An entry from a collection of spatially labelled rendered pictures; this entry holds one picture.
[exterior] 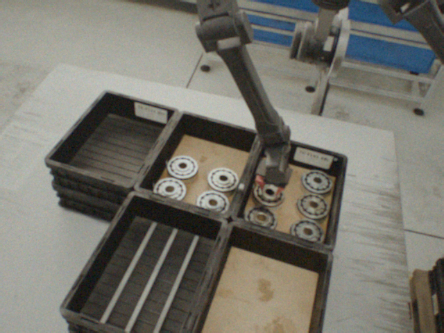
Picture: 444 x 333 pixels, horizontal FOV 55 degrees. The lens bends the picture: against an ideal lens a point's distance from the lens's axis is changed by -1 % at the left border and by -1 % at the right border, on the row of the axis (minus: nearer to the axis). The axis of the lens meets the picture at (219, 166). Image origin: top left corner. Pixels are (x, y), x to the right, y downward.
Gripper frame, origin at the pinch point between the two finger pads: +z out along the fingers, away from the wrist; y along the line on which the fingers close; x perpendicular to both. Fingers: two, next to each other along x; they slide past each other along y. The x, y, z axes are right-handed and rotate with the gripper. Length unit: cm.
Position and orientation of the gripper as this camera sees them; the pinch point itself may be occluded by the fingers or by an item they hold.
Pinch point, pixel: (270, 190)
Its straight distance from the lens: 137.5
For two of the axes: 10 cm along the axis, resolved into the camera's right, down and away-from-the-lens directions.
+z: -0.7, 6.9, 7.2
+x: 3.6, -6.6, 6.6
